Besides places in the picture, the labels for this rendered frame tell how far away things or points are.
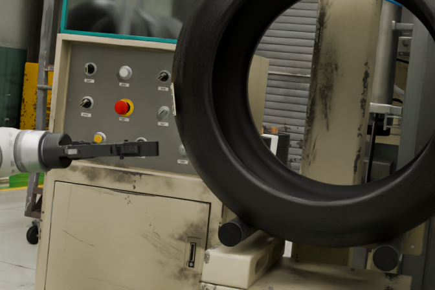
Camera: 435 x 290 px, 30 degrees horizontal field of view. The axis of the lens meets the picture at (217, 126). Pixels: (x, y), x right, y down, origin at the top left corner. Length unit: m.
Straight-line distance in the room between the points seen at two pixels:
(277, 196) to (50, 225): 1.12
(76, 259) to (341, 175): 0.92
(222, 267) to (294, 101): 9.80
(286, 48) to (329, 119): 9.54
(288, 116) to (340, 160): 9.49
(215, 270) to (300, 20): 9.90
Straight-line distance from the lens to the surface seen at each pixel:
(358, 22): 1.81
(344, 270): 1.77
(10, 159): 1.72
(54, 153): 1.68
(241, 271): 1.49
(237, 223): 1.50
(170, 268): 2.31
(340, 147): 1.81
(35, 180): 5.43
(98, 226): 2.37
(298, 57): 11.27
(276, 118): 11.36
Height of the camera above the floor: 1.17
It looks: 3 degrees down
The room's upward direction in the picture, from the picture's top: 6 degrees clockwise
